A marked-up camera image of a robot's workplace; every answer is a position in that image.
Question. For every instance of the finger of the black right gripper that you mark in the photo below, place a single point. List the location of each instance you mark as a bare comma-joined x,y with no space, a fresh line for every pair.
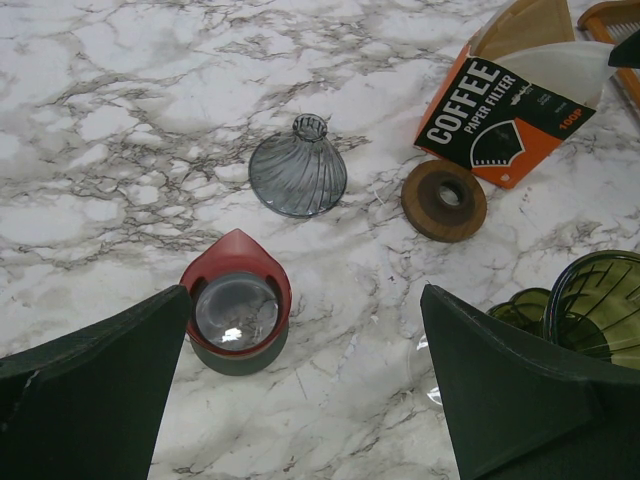
626,54

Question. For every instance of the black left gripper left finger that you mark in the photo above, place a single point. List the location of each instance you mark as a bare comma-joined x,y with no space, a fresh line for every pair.
89,404

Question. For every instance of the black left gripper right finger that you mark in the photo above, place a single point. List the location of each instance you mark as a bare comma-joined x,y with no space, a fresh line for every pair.
519,407

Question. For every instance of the white paper coffee filter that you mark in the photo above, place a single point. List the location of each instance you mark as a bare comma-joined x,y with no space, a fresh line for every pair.
575,70

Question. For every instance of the green glass dripper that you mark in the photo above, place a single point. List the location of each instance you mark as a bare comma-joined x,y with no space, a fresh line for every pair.
592,309

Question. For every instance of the coffee paper filter box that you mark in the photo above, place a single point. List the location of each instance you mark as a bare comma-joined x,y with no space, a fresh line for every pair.
494,123

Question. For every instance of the round wooden dripper base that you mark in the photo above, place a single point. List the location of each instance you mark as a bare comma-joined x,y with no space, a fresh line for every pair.
443,201

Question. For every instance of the grey ribbed glass dripper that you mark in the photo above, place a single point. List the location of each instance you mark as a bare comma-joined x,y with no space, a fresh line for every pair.
298,173

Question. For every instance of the orange wooden rack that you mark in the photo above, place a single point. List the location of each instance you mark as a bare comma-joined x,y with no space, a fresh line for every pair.
612,22

